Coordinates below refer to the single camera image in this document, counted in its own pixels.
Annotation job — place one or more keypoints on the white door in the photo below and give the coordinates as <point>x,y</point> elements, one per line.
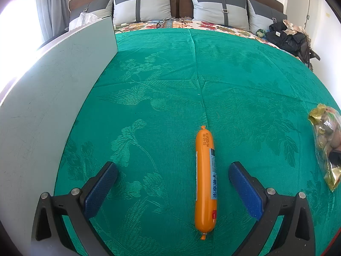
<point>303,8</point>

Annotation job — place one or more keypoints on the beige patterned cloth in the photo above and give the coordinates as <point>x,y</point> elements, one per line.
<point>293,28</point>

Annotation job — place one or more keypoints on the orange sausage stick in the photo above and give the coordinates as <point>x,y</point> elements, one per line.
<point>203,186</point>

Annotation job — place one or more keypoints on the clear bag of brown balls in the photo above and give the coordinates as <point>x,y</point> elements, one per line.
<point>329,141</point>

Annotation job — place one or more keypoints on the grey two-tone pillow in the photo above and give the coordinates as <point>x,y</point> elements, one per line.
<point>149,8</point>
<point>210,13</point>
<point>261,18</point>
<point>96,9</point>

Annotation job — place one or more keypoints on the long white cardboard box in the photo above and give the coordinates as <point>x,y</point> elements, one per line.
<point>40,98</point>

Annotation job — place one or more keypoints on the black jacket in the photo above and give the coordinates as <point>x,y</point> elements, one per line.
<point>287,41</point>

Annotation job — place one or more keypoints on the grey curtain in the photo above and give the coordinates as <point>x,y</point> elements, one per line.
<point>52,8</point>

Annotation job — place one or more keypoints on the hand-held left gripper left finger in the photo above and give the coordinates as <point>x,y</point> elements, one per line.
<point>100,192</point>

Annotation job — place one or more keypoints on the clear plastic bag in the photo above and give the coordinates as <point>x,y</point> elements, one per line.
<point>82,20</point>

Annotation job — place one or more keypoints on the floral bed sheet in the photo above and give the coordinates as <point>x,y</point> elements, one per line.
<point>213,28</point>

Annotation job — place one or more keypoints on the green patterned blanket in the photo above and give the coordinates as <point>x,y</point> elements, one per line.
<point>173,85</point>

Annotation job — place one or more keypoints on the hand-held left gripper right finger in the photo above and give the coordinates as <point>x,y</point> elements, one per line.
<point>245,192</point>

